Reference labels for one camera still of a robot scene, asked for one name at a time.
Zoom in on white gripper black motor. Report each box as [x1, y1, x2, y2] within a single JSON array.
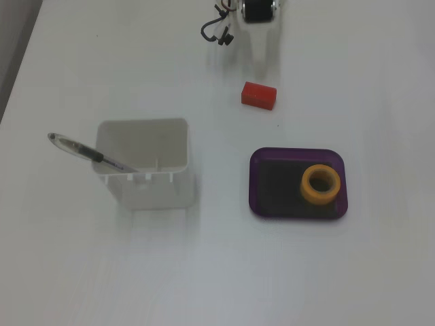
[[237, 0, 283, 69]]

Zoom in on red cube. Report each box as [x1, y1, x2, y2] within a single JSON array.
[[241, 80, 277, 111]]

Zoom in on black mat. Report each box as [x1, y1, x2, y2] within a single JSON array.
[[260, 159, 341, 217]]

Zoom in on yellow tape roll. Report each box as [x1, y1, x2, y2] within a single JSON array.
[[300, 163, 342, 206]]

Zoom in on purple metal tray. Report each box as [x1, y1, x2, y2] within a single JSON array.
[[249, 147, 349, 221]]

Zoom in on white plastic pen holder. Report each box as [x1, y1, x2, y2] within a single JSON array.
[[92, 117, 197, 211]]

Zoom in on black ballpoint pen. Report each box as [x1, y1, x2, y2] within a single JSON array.
[[47, 132, 140, 173]]

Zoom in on red and white wires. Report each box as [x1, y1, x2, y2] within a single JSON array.
[[213, 0, 237, 15]]

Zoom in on black cable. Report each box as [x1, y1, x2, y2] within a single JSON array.
[[200, 16, 235, 41]]

